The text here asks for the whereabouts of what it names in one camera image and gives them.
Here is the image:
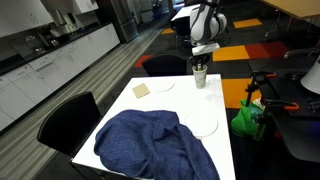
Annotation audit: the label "white round plate near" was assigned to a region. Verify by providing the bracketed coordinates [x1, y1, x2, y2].
[184, 109, 220, 139]

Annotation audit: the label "stainless steel fridge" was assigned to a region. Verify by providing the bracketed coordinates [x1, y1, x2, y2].
[96, 0, 139, 44]

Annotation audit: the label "white round plate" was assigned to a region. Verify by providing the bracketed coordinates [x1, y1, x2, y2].
[149, 79, 176, 93]
[184, 109, 220, 139]

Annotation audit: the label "translucent plastic cup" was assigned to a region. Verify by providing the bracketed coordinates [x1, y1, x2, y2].
[192, 64, 208, 90]

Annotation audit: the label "black office chair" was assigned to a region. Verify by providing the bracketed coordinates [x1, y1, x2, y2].
[141, 53, 188, 78]
[37, 91, 103, 158]

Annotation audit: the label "wooden table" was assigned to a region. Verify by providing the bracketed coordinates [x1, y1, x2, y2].
[261, 0, 320, 20]

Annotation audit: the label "white round plate far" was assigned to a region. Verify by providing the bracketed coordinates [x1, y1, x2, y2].
[149, 79, 176, 93]

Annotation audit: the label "white kitchen base cabinets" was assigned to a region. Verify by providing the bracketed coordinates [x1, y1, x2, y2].
[0, 23, 121, 131]

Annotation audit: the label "white kitchen wall cabinets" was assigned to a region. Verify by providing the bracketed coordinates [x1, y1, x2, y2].
[0, 0, 55, 38]

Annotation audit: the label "black clamp orange tip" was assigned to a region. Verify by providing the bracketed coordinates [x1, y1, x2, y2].
[245, 70, 277, 108]

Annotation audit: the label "dark background chair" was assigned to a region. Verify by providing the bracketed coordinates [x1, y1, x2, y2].
[174, 16, 194, 49]

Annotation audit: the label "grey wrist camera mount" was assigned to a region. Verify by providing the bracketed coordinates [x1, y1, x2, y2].
[191, 42, 221, 57]

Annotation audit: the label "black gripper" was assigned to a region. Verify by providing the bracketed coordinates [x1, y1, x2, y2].
[189, 53, 212, 72]

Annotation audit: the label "grey chair armrest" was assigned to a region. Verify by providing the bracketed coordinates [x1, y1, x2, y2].
[283, 47, 320, 60]

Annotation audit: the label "blue knitted cloth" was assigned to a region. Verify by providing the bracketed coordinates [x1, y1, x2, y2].
[93, 109, 221, 180]

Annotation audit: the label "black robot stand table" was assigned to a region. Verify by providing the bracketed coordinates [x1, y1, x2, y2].
[248, 56, 320, 164]

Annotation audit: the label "black clamp orange handle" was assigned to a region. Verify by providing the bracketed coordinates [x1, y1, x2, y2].
[256, 99, 300, 141]

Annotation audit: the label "white background table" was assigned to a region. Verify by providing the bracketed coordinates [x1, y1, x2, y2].
[170, 3, 201, 23]

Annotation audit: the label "tan square coaster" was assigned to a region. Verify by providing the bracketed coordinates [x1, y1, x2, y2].
[131, 82, 152, 100]

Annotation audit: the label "green plastic bag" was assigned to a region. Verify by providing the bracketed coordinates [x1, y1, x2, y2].
[230, 99, 268, 139]

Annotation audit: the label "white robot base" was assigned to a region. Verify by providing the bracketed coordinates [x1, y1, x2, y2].
[300, 54, 320, 95]

